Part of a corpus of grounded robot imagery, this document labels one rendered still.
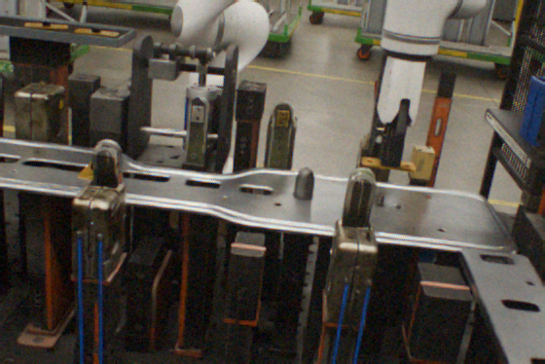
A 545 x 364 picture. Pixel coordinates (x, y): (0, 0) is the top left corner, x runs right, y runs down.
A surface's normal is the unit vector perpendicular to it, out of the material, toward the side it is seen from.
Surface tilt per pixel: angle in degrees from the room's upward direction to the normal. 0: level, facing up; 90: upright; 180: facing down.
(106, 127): 90
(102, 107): 90
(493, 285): 0
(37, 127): 90
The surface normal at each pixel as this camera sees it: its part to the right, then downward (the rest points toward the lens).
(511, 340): 0.11, -0.93
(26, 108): -0.06, 0.36
